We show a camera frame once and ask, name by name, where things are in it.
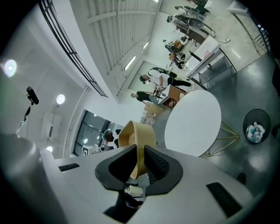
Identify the white round table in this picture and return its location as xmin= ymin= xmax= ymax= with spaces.
xmin=164 ymin=89 xmax=241 ymax=158

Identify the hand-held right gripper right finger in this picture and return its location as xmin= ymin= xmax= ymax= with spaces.
xmin=131 ymin=144 xmax=265 ymax=224

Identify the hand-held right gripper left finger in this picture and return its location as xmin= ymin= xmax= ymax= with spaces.
xmin=40 ymin=144 xmax=138 ymax=224

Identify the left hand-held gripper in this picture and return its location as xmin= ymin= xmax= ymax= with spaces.
xmin=82 ymin=144 xmax=116 ymax=157

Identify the large dark window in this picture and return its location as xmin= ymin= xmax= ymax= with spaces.
xmin=73 ymin=110 xmax=124 ymax=158

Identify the dark wooden cabinet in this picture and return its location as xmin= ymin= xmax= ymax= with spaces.
xmin=188 ymin=29 xmax=207 ymax=44

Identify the white ceiling air conditioner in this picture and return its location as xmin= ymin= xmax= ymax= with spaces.
xmin=42 ymin=112 xmax=62 ymax=138

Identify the black bottle on table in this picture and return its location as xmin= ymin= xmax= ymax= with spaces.
xmin=189 ymin=50 xmax=202 ymax=62

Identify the black ceiling grille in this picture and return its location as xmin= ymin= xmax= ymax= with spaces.
xmin=38 ymin=0 xmax=108 ymax=98

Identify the light wooden panel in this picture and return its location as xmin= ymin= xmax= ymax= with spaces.
xmin=144 ymin=102 xmax=164 ymax=117

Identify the stack of clear bottle packs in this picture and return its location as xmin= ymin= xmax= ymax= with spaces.
xmin=140 ymin=111 xmax=158 ymax=127

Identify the white sink table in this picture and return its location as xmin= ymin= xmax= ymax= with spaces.
xmin=186 ymin=35 xmax=238 ymax=91

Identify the white standing fan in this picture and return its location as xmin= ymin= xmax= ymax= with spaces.
xmin=172 ymin=12 xmax=217 ymax=38

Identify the black mesh waste bin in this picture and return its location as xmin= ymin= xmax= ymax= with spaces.
xmin=242 ymin=108 xmax=272 ymax=144

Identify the black head camera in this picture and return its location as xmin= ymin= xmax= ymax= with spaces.
xmin=25 ymin=86 xmax=40 ymax=106

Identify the small wooden side table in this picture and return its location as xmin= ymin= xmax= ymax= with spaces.
xmin=156 ymin=84 xmax=188 ymax=109

